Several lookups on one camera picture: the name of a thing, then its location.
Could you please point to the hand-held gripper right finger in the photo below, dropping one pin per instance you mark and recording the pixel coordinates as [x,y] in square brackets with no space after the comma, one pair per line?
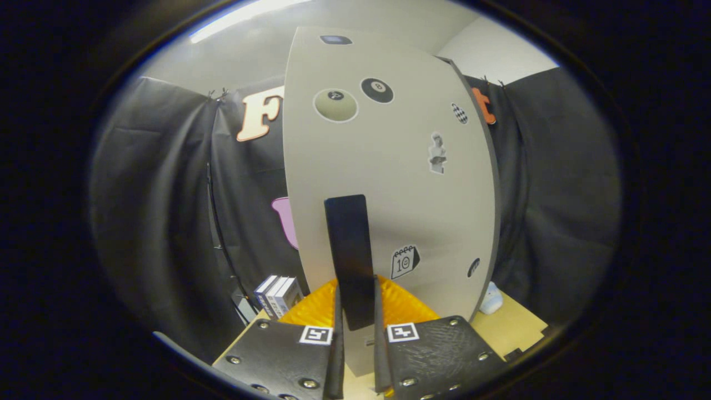
[380,361]

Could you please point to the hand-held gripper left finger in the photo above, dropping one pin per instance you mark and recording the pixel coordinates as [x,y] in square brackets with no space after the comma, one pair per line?
[338,361]

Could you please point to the white cabinet door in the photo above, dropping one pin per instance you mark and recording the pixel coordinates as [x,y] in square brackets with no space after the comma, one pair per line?
[416,211]

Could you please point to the grey blue book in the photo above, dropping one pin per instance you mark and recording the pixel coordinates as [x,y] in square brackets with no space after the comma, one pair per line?
[289,297]

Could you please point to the white spine book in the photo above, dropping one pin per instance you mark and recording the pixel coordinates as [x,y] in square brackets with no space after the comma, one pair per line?
[272,300]

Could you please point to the dark grey cabinet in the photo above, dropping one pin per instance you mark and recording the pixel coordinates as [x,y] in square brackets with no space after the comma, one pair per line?
[495,222]

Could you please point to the thin black stand pole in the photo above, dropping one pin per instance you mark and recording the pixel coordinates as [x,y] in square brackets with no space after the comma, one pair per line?
[214,222]

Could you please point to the black backdrop cloth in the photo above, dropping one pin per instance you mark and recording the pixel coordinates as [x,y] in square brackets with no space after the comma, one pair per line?
[155,194]

